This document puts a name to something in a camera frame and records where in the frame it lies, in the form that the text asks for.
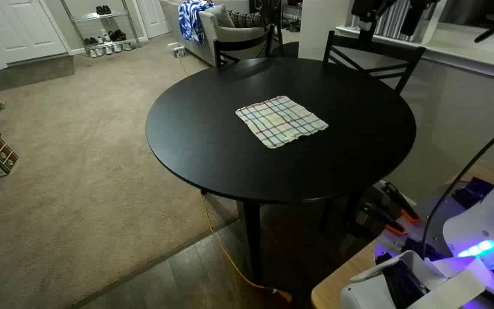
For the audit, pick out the white single door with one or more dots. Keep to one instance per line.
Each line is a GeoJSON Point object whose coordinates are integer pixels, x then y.
{"type": "Point", "coordinates": [153, 18]}

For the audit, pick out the white plastic container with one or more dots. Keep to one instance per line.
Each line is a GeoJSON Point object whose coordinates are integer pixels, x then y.
{"type": "Point", "coordinates": [368, 293]}

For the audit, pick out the round black dining table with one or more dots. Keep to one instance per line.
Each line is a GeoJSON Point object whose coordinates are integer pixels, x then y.
{"type": "Point", "coordinates": [201, 143]}

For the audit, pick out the black orange bar clamp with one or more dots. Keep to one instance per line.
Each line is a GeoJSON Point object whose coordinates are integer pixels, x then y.
{"type": "Point", "coordinates": [378, 221]}
{"type": "Point", "coordinates": [399, 200]}

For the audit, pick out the black wooden chair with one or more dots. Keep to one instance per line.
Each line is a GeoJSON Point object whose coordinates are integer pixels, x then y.
{"type": "Point", "coordinates": [241, 46]}
{"type": "Point", "coordinates": [373, 54]}

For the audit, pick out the gray door mat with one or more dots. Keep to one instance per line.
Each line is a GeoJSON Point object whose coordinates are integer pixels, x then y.
{"type": "Point", "coordinates": [30, 71]}

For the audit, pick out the blue white patterned blanket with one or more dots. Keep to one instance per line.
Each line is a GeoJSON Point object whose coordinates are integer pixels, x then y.
{"type": "Point", "coordinates": [193, 18]}

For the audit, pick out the plaid checked dish towel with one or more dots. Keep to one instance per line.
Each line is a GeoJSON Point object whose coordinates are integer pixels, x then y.
{"type": "Point", "coordinates": [282, 121]}

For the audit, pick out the white slatted shutter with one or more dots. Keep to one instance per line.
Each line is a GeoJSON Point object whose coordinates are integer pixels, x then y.
{"type": "Point", "coordinates": [395, 27]}

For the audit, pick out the metal shoe rack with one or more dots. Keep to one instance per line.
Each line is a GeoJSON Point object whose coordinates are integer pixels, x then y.
{"type": "Point", "coordinates": [104, 27]}

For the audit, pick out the white double door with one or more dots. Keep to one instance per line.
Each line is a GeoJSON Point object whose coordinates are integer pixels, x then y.
{"type": "Point", "coordinates": [18, 27]}

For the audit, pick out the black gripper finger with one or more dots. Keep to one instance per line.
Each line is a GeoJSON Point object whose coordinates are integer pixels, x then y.
{"type": "Point", "coordinates": [373, 11]}
{"type": "Point", "coordinates": [419, 11]}

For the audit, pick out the wooden robot mounting table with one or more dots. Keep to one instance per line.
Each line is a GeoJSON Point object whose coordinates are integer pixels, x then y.
{"type": "Point", "coordinates": [344, 281]}

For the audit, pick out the gray sofa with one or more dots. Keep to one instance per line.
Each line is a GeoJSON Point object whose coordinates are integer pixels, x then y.
{"type": "Point", "coordinates": [224, 35]}

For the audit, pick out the pair of black shoes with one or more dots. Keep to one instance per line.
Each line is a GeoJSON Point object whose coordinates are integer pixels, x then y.
{"type": "Point", "coordinates": [104, 10]}
{"type": "Point", "coordinates": [117, 35]}

